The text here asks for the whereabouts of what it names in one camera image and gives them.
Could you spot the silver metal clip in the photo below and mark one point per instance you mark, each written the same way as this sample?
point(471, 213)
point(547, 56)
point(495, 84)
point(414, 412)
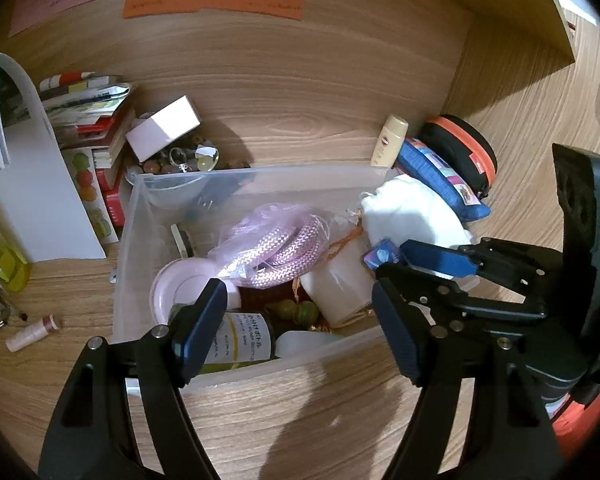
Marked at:
point(114, 276)

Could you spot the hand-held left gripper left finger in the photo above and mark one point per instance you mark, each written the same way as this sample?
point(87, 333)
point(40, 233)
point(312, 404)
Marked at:
point(202, 340)

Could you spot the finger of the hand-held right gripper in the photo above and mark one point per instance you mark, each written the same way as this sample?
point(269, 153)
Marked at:
point(450, 305)
point(435, 257)

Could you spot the white cardboard box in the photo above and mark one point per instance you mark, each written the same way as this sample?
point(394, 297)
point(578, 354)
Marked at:
point(162, 127)

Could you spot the red fabric pouch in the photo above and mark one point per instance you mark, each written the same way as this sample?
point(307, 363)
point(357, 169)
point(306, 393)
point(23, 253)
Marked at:
point(270, 293)

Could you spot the white cotton pad bag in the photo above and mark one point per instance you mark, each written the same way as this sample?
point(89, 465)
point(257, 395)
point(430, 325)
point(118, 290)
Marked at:
point(410, 210)

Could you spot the green bead ornament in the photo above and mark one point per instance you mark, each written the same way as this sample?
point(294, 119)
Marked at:
point(295, 311)

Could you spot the black makeup brush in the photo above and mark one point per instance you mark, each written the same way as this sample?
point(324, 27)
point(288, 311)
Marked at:
point(10, 307)

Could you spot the fruit print box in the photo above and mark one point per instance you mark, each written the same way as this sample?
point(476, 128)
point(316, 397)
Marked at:
point(87, 195)

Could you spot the small pink tube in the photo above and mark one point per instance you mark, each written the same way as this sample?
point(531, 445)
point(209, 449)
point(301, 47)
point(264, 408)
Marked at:
point(30, 334)

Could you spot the white plastic bottle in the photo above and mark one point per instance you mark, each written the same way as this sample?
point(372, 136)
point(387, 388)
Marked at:
point(305, 344)

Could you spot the cream lotion bottle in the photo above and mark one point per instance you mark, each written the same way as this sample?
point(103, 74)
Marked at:
point(389, 142)

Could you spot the pile of bead trinkets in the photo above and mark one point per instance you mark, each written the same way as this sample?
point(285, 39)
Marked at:
point(180, 157)

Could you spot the purple small packet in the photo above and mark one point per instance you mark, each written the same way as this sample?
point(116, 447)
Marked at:
point(380, 253)

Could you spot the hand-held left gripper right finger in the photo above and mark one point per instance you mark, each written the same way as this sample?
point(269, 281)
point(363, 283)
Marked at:
point(397, 335)

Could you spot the pink round lid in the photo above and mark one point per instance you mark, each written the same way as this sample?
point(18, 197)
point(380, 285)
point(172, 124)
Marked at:
point(180, 280)

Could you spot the black orange round case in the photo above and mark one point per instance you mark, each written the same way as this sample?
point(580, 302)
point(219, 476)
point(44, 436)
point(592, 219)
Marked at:
point(472, 150)

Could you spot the red white striped booklet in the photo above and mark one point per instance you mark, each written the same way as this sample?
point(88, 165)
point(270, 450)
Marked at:
point(65, 81)

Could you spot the green bottle with white label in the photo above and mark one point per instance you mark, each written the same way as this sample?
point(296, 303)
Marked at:
point(245, 340)

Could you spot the thick red book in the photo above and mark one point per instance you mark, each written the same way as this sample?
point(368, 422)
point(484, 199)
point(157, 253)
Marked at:
point(112, 195)

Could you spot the wooden desktop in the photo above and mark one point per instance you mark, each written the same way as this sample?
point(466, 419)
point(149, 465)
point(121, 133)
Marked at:
point(305, 415)

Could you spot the clear plastic storage box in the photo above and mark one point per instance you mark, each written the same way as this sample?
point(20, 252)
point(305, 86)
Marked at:
point(290, 190)

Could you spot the white green printed packet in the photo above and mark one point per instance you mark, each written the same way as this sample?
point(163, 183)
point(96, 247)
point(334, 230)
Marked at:
point(92, 95)

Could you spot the white translucent cup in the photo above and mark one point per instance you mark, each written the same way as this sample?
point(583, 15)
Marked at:
point(340, 285)

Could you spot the wooden shelf panel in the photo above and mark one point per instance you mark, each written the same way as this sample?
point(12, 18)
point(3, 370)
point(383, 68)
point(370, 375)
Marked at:
point(505, 0)

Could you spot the red cover book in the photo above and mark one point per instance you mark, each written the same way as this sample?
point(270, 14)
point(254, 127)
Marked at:
point(110, 122)

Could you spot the blue zip pouch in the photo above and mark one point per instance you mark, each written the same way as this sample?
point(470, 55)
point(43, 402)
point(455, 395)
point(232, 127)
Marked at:
point(445, 180)

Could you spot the white black small compact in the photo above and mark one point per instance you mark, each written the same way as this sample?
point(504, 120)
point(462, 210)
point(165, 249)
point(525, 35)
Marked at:
point(184, 242)

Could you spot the glass bowl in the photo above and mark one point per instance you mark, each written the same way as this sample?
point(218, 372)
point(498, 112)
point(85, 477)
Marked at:
point(165, 190)

